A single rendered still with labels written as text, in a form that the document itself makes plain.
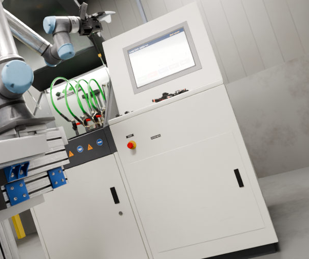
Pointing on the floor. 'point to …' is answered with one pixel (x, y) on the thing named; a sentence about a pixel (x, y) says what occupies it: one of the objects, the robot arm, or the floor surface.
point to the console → (188, 158)
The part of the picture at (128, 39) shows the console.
